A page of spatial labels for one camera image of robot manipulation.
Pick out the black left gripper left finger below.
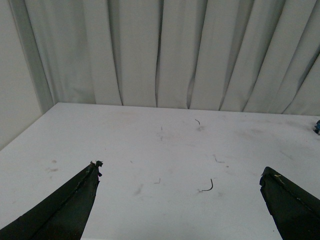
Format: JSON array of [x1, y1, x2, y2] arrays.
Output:
[[0, 161, 103, 240]]

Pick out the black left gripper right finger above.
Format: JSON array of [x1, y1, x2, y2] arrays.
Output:
[[259, 166, 320, 240]]

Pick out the white pleated curtain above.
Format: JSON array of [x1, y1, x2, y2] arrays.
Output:
[[0, 0, 320, 151]]

